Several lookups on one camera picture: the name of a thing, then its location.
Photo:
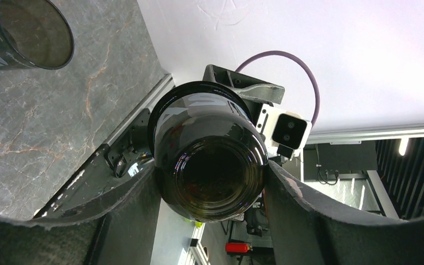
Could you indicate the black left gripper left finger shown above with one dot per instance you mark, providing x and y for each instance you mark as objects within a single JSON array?
[{"x": 116, "y": 228}]

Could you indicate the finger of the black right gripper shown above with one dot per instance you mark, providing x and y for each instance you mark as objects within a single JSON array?
[{"x": 246, "y": 87}]

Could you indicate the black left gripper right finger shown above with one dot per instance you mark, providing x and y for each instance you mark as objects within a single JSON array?
[{"x": 308, "y": 227}]

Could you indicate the dark translucent cup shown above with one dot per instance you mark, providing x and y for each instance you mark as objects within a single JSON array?
[
  {"x": 209, "y": 158},
  {"x": 34, "y": 34}
]

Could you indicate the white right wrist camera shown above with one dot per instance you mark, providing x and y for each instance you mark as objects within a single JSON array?
[{"x": 284, "y": 133}]

